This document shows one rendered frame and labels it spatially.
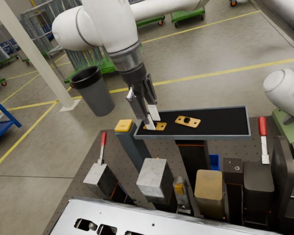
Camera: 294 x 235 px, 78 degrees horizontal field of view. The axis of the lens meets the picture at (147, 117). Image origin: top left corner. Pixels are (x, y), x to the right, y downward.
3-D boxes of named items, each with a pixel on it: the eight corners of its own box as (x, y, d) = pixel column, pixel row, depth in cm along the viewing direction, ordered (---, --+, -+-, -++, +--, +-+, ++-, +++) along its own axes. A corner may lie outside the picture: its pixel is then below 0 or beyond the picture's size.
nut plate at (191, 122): (174, 122, 64) (173, 120, 64) (179, 115, 66) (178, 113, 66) (196, 127, 59) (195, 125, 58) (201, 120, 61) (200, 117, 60)
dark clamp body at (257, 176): (243, 239, 71) (243, 189, 48) (241, 208, 79) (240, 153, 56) (265, 244, 68) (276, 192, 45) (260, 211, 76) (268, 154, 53)
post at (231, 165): (229, 226, 75) (223, 171, 51) (228, 214, 78) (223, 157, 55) (242, 229, 73) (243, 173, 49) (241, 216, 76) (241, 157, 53)
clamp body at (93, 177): (119, 220, 92) (82, 182, 70) (128, 197, 100) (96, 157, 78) (132, 223, 89) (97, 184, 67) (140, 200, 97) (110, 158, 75)
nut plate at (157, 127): (143, 128, 67) (142, 126, 67) (147, 121, 70) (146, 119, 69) (163, 130, 63) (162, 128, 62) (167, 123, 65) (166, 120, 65)
